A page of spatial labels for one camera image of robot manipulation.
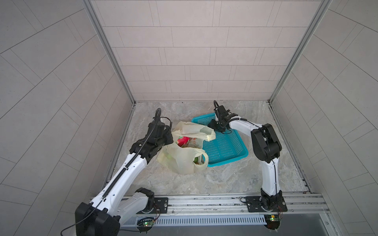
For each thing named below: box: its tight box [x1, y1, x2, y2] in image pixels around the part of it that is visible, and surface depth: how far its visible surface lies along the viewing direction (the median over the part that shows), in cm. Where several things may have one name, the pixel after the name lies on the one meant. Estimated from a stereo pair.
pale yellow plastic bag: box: [157, 121, 217, 175], surface depth 73 cm
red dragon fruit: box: [176, 135, 191, 148], surface depth 89 cm
